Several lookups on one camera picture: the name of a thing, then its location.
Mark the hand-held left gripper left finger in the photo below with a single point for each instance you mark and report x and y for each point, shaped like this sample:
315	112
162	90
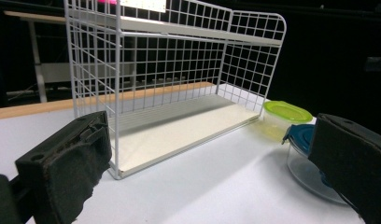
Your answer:
64	168

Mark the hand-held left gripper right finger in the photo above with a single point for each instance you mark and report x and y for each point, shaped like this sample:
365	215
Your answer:
350	161

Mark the blue lid glass container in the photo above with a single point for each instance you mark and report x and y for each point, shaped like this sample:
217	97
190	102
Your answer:
300	168

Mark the green lid plastic container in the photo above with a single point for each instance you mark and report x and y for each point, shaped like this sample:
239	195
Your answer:
285	112

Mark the white table cover sheet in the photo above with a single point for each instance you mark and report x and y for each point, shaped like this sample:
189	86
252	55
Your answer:
210	193

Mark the white dotted panel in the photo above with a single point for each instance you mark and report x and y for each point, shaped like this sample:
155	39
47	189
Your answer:
142	4

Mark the white frame desk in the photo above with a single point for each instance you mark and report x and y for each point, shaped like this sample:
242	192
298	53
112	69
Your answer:
36	59

